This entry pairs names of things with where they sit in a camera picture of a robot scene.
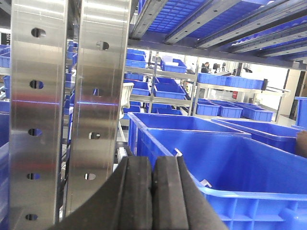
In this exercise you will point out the large blue target bin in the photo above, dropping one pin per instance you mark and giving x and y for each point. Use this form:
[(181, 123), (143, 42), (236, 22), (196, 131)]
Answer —
[(254, 186)]

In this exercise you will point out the perforated steel upright post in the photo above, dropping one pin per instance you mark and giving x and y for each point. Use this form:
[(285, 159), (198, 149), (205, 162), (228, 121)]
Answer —
[(38, 54)]

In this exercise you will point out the white curved PVC pipe clamp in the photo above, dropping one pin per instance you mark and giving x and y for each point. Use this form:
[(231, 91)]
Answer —
[(204, 182)]

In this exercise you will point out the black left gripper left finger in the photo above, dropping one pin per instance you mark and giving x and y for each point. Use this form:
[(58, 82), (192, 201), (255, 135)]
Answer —
[(124, 202)]

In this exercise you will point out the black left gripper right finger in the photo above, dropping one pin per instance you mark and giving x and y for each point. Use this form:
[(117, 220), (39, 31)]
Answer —
[(177, 202)]

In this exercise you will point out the blue bin behind target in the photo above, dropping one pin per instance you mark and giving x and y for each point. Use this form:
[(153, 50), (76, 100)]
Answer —
[(140, 121)]

